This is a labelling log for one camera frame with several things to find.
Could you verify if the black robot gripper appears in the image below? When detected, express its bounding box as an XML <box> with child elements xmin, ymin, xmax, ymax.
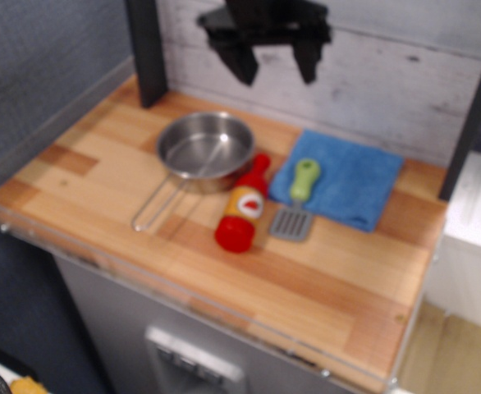
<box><xmin>196</xmin><ymin>0</ymin><xmax>332</xmax><ymax>86</ymax></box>

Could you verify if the stainless steel pan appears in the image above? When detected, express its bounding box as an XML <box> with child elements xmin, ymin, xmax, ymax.
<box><xmin>131</xmin><ymin>112</ymin><xmax>255</xmax><ymax>232</ymax></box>

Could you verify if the green handled grey spatula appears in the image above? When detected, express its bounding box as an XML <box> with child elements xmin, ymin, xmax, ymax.
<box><xmin>269</xmin><ymin>158</ymin><xmax>321</xmax><ymax>242</ymax></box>

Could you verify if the blue folded cloth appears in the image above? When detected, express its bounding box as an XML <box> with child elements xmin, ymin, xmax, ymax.
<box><xmin>269</xmin><ymin>129</ymin><xmax>404</xmax><ymax>232</ymax></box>

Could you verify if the red toy ketchup bottle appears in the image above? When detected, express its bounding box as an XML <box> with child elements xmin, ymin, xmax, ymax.
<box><xmin>214</xmin><ymin>153</ymin><xmax>271</xmax><ymax>253</ymax></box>

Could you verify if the clear acrylic table guard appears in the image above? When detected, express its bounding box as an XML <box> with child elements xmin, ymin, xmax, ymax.
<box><xmin>0</xmin><ymin>61</ymin><xmax>446</xmax><ymax>393</ymax></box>

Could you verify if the white toy sink unit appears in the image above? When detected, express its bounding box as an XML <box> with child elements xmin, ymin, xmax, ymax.
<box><xmin>424</xmin><ymin>153</ymin><xmax>481</xmax><ymax>326</ymax></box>

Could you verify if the grey toy fridge cabinet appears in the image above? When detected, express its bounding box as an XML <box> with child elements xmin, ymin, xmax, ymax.
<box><xmin>55</xmin><ymin>257</ymin><xmax>348</xmax><ymax>393</ymax></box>

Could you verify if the silver dispenser button panel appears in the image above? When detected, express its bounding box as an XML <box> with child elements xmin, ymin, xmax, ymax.
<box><xmin>144</xmin><ymin>326</ymin><xmax>248</xmax><ymax>393</ymax></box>

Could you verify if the yellow object bottom left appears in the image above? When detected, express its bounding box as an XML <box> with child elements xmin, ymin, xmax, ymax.
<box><xmin>9</xmin><ymin>376</ymin><xmax>48</xmax><ymax>394</ymax></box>

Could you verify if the black left frame post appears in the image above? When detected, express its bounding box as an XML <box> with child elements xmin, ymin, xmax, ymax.
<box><xmin>125</xmin><ymin>0</ymin><xmax>169</xmax><ymax>108</ymax></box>

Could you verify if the black frame post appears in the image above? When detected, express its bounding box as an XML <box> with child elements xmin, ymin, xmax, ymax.
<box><xmin>125</xmin><ymin>0</ymin><xmax>169</xmax><ymax>108</ymax></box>
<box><xmin>437</xmin><ymin>0</ymin><xmax>481</xmax><ymax>202</ymax></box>

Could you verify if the black right frame post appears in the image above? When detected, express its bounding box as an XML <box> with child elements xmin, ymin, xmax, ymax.
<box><xmin>437</xmin><ymin>0</ymin><xmax>481</xmax><ymax>202</ymax></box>

